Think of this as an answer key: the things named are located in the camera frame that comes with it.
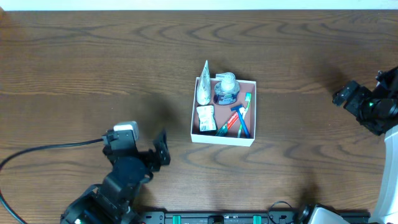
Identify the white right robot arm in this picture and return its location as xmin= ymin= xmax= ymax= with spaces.
xmin=332 ymin=67 xmax=397 ymax=223

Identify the white shampoo tube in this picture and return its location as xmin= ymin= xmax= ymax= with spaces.
xmin=196 ymin=61 xmax=211 ymax=106

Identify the blue disposable razor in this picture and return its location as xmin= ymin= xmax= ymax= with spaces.
xmin=231 ymin=105 xmax=251 ymax=138

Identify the green white soap packet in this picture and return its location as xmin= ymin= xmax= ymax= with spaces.
xmin=197 ymin=105 xmax=217 ymax=132

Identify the white cardboard box pink inside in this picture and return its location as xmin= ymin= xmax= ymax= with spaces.
xmin=190 ymin=77 xmax=257 ymax=147

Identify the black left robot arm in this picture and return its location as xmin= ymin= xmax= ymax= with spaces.
xmin=60 ymin=130 xmax=170 ymax=224

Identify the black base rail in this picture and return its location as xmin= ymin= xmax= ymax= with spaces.
xmin=138 ymin=208 xmax=370 ymax=224

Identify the red green toothpaste tube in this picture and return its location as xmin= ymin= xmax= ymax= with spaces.
xmin=215 ymin=111 xmax=239 ymax=137

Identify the clear spray bottle blue liquid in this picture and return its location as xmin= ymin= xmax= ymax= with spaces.
xmin=213 ymin=72 xmax=240 ymax=105

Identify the green white toothbrush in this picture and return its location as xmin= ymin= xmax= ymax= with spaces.
xmin=237 ymin=92 xmax=252 ymax=138

